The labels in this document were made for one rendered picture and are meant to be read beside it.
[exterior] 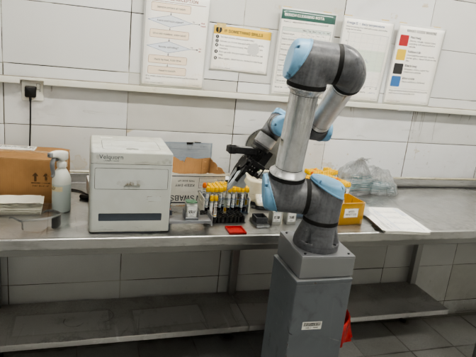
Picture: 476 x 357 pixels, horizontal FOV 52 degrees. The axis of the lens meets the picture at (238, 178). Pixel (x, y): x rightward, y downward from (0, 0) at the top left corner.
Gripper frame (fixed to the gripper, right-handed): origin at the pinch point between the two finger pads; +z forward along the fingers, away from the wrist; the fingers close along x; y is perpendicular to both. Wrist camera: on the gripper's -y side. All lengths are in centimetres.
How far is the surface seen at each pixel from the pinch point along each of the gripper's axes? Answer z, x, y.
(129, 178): 15.6, -4.4, -33.9
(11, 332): 107, 33, -31
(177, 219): 20.5, -1.3, -9.8
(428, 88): -99, 59, 91
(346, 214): -17, 0, 52
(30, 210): 49, 16, -54
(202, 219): 15.7, -1.5, -1.7
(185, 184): 11.7, 25.2, -6.0
